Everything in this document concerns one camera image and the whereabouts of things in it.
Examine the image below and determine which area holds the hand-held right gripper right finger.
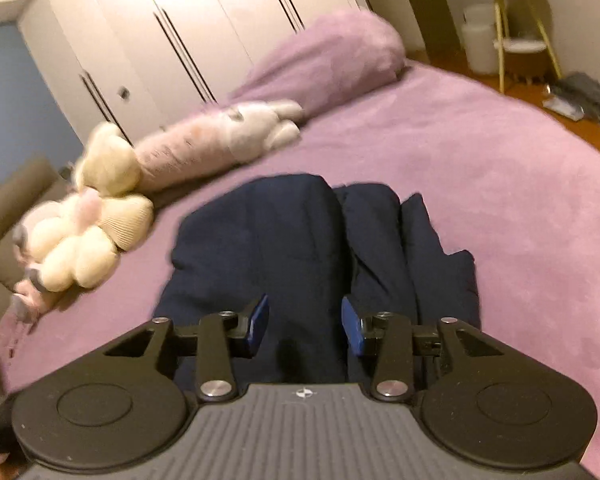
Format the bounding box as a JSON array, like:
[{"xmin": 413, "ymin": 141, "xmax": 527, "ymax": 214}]
[{"xmin": 340, "ymin": 295, "xmax": 497, "ymax": 404}]

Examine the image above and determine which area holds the purple pillow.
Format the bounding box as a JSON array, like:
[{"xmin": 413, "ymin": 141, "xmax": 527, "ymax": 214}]
[{"xmin": 229, "ymin": 9, "xmax": 407, "ymax": 122}]

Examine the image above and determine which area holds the dark navy garment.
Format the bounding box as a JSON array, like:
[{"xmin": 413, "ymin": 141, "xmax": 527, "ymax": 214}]
[{"xmin": 157, "ymin": 172, "xmax": 484, "ymax": 387}]

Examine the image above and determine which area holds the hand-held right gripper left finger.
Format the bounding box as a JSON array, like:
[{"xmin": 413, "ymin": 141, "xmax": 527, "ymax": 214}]
[{"xmin": 103, "ymin": 294, "xmax": 271, "ymax": 404}]

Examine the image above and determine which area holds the white bin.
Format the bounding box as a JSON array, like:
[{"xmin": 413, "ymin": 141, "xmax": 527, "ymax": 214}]
[{"xmin": 460, "ymin": 4, "xmax": 504, "ymax": 74}]

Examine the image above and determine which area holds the white wardrobe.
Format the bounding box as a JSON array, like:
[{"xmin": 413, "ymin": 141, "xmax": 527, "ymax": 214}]
[{"xmin": 16, "ymin": 0, "xmax": 377, "ymax": 147}]

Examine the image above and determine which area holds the cream plush toy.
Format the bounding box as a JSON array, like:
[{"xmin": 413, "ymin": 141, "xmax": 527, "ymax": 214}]
[{"xmin": 29, "ymin": 122, "xmax": 156, "ymax": 292}]

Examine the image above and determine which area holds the small gold-legged side table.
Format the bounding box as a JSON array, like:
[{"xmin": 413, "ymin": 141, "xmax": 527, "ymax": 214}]
[{"xmin": 471, "ymin": 0, "xmax": 565, "ymax": 95}]

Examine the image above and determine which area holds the long pink plush toy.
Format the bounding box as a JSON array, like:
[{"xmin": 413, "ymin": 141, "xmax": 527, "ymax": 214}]
[{"xmin": 134, "ymin": 100, "xmax": 304, "ymax": 192}]

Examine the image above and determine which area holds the olive padded headboard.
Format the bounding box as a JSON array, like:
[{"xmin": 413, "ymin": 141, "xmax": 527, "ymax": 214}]
[{"xmin": 0, "ymin": 154, "xmax": 78, "ymax": 348}]

